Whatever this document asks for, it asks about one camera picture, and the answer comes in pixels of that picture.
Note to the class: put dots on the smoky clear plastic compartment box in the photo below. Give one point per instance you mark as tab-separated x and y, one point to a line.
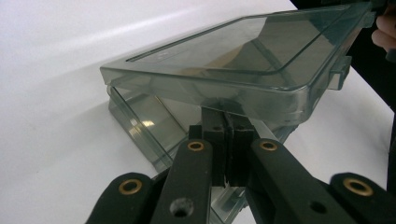
218	53

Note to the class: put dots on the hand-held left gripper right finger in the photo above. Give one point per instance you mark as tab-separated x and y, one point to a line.
238	149

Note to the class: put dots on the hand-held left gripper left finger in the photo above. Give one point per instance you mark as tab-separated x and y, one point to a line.
216	155

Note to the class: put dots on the white table board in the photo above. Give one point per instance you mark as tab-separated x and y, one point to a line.
46	124

